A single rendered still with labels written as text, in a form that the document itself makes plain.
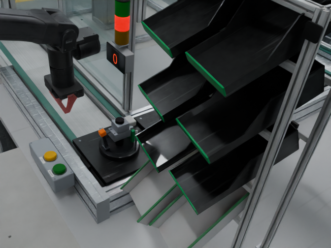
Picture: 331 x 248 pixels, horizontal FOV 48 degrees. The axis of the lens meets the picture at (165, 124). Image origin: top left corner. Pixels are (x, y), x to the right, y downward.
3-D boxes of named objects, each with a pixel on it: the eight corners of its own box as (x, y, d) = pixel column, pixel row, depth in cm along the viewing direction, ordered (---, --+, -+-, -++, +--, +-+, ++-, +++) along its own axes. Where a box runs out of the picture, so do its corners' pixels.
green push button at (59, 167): (56, 178, 118) (55, 173, 117) (50, 170, 121) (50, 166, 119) (68, 173, 120) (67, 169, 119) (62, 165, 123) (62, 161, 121)
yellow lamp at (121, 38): (119, 46, 126) (119, 33, 123) (111, 40, 129) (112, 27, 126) (131, 43, 128) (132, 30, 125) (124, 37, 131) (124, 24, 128)
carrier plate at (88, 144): (106, 187, 117) (106, 182, 116) (72, 143, 132) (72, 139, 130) (166, 160, 130) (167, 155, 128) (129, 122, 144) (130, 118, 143)
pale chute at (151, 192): (147, 226, 103) (137, 222, 100) (129, 192, 112) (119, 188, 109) (219, 156, 99) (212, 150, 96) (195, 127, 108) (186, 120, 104)
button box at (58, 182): (55, 194, 120) (53, 180, 116) (30, 155, 132) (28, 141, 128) (75, 185, 123) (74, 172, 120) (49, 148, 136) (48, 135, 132)
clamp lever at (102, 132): (105, 149, 124) (100, 134, 118) (102, 145, 125) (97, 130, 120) (114, 144, 125) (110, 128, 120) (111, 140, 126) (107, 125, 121)
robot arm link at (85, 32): (41, 12, 83) (62, 32, 79) (84, 0, 89) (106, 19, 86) (43, 54, 92) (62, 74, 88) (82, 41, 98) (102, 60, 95)
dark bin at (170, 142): (158, 173, 92) (148, 157, 86) (137, 140, 101) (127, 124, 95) (251, 114, 95) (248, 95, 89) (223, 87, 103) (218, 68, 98)
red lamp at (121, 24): (119, 32, 123) (119, 18, 120) (112, 26, 126) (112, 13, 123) (132, 30, 125) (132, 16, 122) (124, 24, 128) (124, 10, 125)
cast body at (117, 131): (114, 142, 123) (114, 126, 119) (108, 135, 126) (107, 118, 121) (135, 134, 127) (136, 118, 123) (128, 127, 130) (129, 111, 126)
